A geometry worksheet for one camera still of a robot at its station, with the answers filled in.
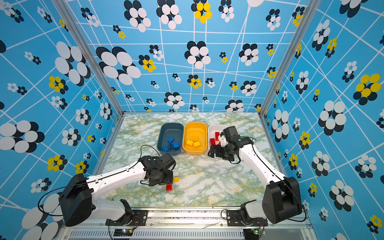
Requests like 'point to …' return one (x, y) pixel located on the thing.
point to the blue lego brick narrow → (165, 148)
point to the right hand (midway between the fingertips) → (216, 155)
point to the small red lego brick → (169, 187)
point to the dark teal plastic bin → (164, 131)
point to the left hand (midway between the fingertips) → (169, 182)
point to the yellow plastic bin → (195, 129)
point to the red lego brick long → (212, 141)
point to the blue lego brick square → (176, 146)
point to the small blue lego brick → (170, 146)
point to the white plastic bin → (212, 129)
